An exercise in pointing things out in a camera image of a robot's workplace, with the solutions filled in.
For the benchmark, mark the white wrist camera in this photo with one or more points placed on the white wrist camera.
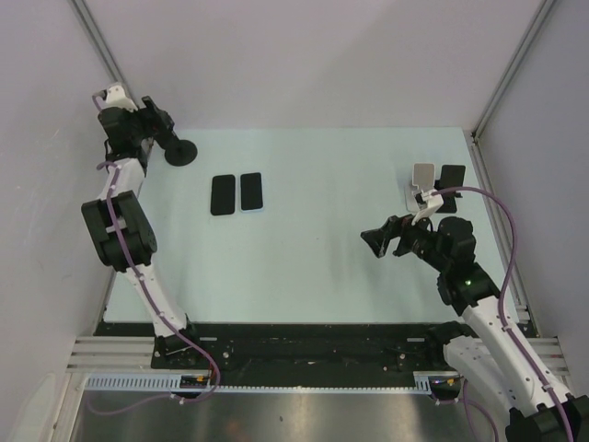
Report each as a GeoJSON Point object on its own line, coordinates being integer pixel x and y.
{"type": "Point", "coordinates": [114, 96]}
{"type": "Point", "coordinates": [429, 203]}

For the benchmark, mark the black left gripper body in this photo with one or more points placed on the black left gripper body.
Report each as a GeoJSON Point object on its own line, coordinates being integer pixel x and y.
{"type": "Point", "coordinates": [139, 124]}

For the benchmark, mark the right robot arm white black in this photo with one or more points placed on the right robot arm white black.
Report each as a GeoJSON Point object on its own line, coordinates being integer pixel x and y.
{"type": "Point", "coordinates": [486, 347]}

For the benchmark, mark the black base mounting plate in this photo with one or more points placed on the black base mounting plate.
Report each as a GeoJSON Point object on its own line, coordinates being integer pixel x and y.
{"type": "Point", "coordinates": [320, 356]}

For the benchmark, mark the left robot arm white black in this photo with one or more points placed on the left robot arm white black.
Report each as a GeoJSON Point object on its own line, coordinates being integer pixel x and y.
{"type": "Point", "coordinates": [116, 222]}

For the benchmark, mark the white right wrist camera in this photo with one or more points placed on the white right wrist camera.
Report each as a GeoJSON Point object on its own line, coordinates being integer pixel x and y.
{"type": "Point", "coordinates": [429, 203]}

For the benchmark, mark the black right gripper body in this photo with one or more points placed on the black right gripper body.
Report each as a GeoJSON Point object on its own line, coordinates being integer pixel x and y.
{"type": "Point", "coordinates": [415, 238]}

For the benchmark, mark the black phone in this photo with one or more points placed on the black phone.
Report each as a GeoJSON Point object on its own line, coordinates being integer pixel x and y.
{"type": "Point", "coordinates": [223, 195]}

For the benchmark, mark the black folding phone stand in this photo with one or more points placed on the black folding phone stand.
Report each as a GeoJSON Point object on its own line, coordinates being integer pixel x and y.
{"type": "Point", "coordinates": [451, 176]}

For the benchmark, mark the aluminium rail right side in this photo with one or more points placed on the aluminium rail right side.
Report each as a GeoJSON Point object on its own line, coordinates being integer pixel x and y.
{"type": "Point", "coordinates": [503, 236]}

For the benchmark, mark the white phone stand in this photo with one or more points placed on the white phone stand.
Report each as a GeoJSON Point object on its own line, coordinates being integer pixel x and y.
{"type": "Point", "coordinates": [422, 179]}

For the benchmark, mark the aluminium corner post left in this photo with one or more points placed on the aluminium corner post left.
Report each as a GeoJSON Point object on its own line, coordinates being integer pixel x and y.
{"type": "Point", "coordinates": [100, 45]}

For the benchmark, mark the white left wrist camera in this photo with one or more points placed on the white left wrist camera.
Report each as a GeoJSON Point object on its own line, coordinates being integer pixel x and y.
{"type": "Point", "coordinates": [114, 96]}

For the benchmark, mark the aluminium corner post right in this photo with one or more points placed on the aluminium corner post right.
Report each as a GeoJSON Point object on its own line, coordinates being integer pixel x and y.
{"type": "Point", "coordinates": [523, 48]}

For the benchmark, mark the aluminium corner post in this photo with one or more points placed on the aluminium corner post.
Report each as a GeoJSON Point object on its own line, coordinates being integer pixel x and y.
{"type": "Point", "coordinates": [100, 45]}
{"type": "Point", "coordinates": [523, 48]}

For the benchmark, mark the black round-base phone stand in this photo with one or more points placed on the black round-base phone stand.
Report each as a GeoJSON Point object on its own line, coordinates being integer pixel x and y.
{"type": "Point", "coordinates": [177, 152]}

